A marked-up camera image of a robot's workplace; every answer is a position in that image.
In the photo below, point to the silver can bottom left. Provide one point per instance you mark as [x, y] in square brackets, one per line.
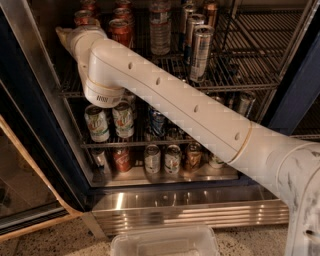
[100, 159]

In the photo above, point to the brown gold can bottom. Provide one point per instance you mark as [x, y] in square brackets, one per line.
[193, 156]

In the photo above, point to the red coke can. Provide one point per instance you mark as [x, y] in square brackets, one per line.
[121, 31]
[124, 14]
[80, 17]
[91, 8]
[124, 4]

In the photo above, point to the silver energy drink can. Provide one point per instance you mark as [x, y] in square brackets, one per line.
[201, 49]
[192, 21]
[187, 9]

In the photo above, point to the clear plastic bin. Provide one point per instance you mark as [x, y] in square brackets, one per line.
[195, 240]

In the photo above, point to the blue fridge centre post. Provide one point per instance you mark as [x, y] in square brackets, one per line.
[298, 89]

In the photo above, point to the white green soda can left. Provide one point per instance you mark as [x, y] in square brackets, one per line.
[96, 122]

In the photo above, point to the red can bottom shelf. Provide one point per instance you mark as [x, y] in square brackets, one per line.
[121, 158]

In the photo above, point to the blue soda can left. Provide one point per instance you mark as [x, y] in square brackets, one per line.
[157, 122]

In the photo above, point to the stainless steel fridge base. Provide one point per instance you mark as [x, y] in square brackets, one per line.
[182, 205]

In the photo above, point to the clear plastic water bottle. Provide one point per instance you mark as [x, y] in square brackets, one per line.
[160, 26]

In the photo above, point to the middle wire fridge shelf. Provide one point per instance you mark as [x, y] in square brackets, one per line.
[142, 131]

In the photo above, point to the copper can top shelf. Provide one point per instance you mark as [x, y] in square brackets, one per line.
[210, 10]

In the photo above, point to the silver slim can middle shelf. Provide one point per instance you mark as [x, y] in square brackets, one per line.
[245, 103]

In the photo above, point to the white can bottom right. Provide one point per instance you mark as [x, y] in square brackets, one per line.
[215, 162]

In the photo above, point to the silver energy drink can middle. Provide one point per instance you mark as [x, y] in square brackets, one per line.
[192, 21]

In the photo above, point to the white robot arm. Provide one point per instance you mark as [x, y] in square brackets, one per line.
[287, 167]

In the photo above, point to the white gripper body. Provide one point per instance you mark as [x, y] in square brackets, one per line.
[72, 37]

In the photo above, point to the white green soda can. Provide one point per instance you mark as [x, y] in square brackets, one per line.
[123, 120]
[96, 122]

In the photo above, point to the silver energy drink can back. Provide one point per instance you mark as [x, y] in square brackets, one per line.
[187, 9]

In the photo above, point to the silver energy drink can front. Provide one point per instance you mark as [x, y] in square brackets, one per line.
[201, 49]

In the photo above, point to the open glass fridge door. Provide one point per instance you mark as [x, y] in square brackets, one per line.
[30, 192]

